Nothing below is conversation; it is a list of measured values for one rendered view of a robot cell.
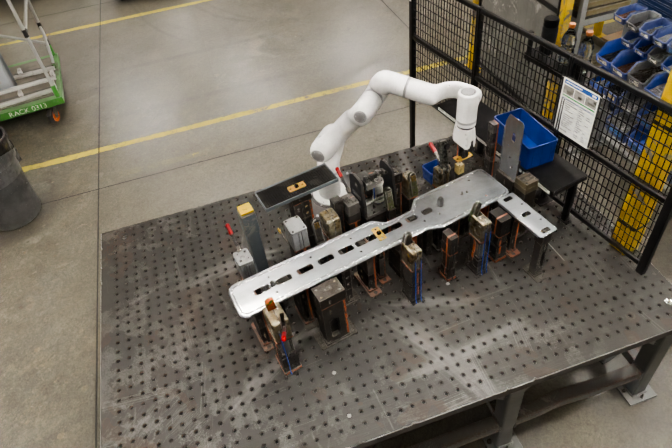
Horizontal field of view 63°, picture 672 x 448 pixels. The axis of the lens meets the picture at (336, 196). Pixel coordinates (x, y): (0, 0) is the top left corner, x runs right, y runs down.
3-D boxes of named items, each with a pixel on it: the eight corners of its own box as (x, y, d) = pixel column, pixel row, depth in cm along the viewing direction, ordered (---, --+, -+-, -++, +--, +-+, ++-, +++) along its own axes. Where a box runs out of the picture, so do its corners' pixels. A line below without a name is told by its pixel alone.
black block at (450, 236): (448, 286, 263) (451, 245, 243) (434, 271, 270) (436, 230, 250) (461, 279, 265) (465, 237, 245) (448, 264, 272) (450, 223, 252)
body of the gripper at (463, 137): (451, 119, 235) (449, 140, 243) (466, 131, 229) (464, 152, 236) (465, 113, 238) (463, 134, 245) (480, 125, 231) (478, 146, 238)
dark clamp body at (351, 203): (352, 266, 277) (346, 211, 251) (340, 249, 286) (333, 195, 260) (371, 257, 280) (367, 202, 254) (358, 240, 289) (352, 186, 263)
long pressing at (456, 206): (244, 325, 222) (243, 323, 221) (225, 288, 237) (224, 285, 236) (512, 193, 263) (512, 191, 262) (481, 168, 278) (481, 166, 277)
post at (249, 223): (259, 281, 275) (241, 219, 245) (253, 271, 280) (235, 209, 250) (273, 275, 277) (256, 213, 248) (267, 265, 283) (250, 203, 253)
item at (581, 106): (587, 152, 256) (603, 95, 235) (551, 128, 271) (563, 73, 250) (590, 150, 256) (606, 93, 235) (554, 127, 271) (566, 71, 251)
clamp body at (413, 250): (411, 308, 255) (410, 259, 232) (396, 290, 264) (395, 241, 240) (427, 299, 258) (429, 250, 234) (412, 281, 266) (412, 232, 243)
